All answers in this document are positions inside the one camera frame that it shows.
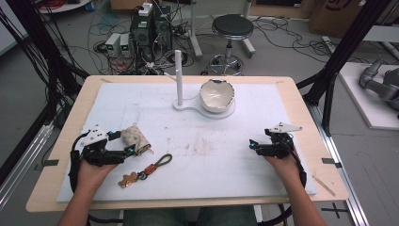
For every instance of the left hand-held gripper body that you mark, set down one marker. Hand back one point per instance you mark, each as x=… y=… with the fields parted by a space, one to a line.
x=99 y=153

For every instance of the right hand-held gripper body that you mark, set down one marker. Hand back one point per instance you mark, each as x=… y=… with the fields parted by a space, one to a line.
x=278 y=145

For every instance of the cream quilted pouch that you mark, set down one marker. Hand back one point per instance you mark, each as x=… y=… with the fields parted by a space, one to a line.
x=135 y=138

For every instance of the person's left hand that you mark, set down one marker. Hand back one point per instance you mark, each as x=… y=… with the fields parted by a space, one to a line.
x=92 y=175

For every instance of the person's right hand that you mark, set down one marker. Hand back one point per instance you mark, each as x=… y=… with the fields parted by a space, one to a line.
x=283 y=169

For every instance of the grey tape strip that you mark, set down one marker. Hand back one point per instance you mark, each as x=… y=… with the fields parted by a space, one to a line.
x=51 y=162
x=331 y=161

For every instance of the white foam mat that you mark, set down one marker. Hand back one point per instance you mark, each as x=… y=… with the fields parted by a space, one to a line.
x=207 y=163

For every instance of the white ceramic bowl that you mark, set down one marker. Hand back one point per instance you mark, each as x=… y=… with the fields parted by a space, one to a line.
x=217 y=95

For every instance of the white base board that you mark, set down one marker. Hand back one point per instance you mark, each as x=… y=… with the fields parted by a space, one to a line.
x=360 y=106

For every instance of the grey bench power supply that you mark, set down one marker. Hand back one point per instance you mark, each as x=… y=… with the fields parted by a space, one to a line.
x=113 y=43
x=124 y=44

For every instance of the black round stool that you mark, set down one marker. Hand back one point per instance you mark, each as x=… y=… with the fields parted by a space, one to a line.
x=232 y=27

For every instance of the black computer tower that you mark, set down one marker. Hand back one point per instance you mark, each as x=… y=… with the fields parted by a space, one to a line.
x=150 y=31

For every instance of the white table leg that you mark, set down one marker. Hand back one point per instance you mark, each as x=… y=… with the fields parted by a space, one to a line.
x=195 y=31

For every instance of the white power strip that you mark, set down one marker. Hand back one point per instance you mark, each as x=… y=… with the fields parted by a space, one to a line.
x=145 y=9

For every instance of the brown cardboard box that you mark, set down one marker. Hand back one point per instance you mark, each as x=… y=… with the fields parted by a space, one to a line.
x=332 y=15

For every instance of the aluminium rail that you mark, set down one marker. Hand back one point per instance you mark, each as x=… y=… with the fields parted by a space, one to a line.
x=342 y=175
x=22 y=163

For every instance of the white stand with post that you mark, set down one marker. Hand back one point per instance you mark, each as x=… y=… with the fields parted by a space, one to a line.
x=179 y=78

